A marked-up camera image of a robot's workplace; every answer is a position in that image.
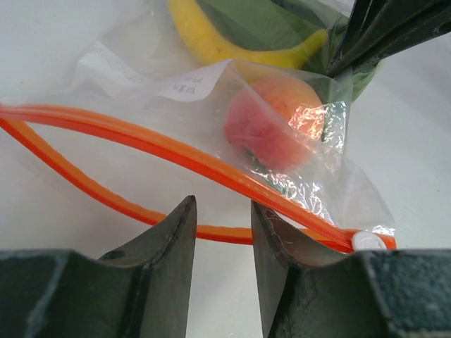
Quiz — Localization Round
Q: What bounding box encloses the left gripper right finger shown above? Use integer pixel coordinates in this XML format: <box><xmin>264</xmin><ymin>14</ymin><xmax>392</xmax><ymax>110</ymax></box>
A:
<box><xmin>251</xmin><ymin>202</ymin><xmax>450</xmax><ymax>337</ymax></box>

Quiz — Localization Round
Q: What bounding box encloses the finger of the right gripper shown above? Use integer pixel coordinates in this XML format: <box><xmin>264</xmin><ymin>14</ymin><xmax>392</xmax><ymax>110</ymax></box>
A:
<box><xmin>326</xmin><ymin>0</ymin><xmax>450</xmax><ymax>76</ymax></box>

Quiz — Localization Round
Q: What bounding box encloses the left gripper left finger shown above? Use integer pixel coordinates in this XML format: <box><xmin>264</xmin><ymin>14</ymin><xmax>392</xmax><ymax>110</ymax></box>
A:
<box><xmin>1</xmin><ymin>196</ymin><xmax>197</xmax><ymax>337</ymax></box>

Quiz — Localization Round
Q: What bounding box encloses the green fake lettuce leaf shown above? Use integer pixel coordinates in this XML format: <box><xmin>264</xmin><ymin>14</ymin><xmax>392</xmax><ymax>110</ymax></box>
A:
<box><xmin>197</xmin><ymin>0</ymin><xmax>383</xmax><ymax>103</ymax></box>

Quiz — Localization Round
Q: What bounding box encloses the orange fake peach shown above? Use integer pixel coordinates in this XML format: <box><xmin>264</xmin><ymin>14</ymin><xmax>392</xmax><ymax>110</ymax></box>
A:
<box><xmin>223</xmin><ymin>77</ymin><xmax>325</xmax><ymax>173</ymax></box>

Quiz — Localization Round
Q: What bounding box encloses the clear zip top bag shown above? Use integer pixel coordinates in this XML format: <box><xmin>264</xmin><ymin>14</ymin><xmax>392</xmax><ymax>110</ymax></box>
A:
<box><xmin>1</xmin><ymin>1</ymin><xmax>396</xmax><ymax>252</ymax></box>

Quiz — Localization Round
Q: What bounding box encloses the yellow fake chili pepper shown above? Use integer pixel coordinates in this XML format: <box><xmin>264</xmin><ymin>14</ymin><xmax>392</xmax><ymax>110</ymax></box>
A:
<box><xmin>167</xmin><ymin>1</ymin><xmax>329</xmax><ymax>69</ymax></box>

